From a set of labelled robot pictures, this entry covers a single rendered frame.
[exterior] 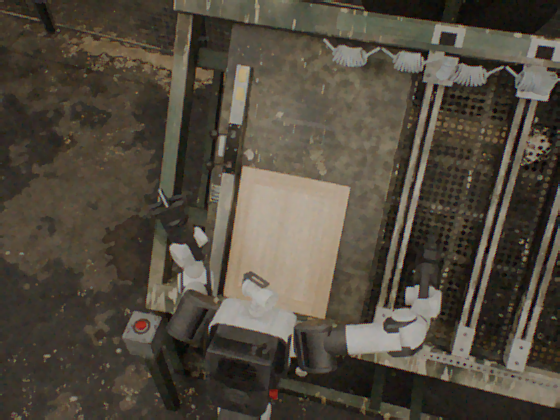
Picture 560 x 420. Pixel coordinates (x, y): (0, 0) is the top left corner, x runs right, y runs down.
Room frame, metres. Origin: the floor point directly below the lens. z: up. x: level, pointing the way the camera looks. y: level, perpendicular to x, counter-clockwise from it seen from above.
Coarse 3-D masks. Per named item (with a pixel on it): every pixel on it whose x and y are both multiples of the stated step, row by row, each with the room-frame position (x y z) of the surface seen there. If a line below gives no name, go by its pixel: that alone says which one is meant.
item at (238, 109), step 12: (240, 84) 1.69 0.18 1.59; (240, 108) 1.63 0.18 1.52; (240, 120) 1.60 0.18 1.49; (240, 144) 1.56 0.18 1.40; (228, 180) 1.46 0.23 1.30; (228, 192) 1.43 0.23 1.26; (228, 204) 1.39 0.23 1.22; (216, 216) 1.37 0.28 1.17; (228, 216) 1.36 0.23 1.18; (216, 228) 1.33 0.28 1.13; (228, 228) 1.35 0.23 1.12; (216, 240) 1.30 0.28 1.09; (216, 252) 1.27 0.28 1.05; (216, 264) 1.24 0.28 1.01; (216, 276) 1.20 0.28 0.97; (216, 288) 1.17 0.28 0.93
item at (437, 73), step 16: (464, 32) 1.65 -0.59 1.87; (432, 64) 1.60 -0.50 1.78; (448, 64) 1.50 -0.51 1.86; (432, 80) 1.57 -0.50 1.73; (448, 80) 1.56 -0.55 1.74; (432, 96) 1.56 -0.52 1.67; (432, 112) 1.52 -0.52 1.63; (416, 128) 1.51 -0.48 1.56; (432, 128) 1.48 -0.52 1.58; (416, 144) 1.45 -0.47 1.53; (416, 160) 1.44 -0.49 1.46; (416, 176) 1.40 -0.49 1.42; (416, 192) 1.34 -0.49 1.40; (400, 208) 1.30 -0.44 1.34; (400, 224) 1.26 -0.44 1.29; (400, 240) 1.23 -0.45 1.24; (400, 256) 1.18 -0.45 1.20; (384, 272) 1.16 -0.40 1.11; (400, 272) 1.14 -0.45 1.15; (384, 288) 1.10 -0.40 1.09; (384, 304) 1.08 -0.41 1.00
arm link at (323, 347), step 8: (336, 328) 0.80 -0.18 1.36; (344, 328) 0.80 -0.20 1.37; (312, 336) 0.77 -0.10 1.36; (320, 336) 0.77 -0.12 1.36; (328, 336) 0.77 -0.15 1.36; (336, 336) 0.77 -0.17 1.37; (344, 336) 0.77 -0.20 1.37; (312, 344) 0.75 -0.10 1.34; (320, 344) 0.75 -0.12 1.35; (328, 344) 0.75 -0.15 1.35; (336, 344) 0.75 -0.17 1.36; (344, 344) 0.75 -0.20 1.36; (312, 352) 0.73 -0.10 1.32; (320, 352) 0.73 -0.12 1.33; (328, 352) 0.73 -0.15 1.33; (336, 352) 0.73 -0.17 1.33; (344, 352) 0.73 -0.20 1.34; (312, 360) 0.72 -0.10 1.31; (320, 360) 0.71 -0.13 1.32; (328, 360) 0.71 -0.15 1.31
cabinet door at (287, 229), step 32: (256, 192) 1.43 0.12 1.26; (288, 192) 1.42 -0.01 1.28; (320, 192) 1.41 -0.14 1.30; (256, 224) 1.35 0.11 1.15; (288, 224) 1.33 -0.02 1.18; (320, 224) 1.32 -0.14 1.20; (256, 256) 1.26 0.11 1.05; (288, 256) 1.25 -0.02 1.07; (320, 256) 1.24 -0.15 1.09; (224, 288) 1.18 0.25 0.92; (288, 288) 1.16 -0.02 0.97; (320, 288) 1.15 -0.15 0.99
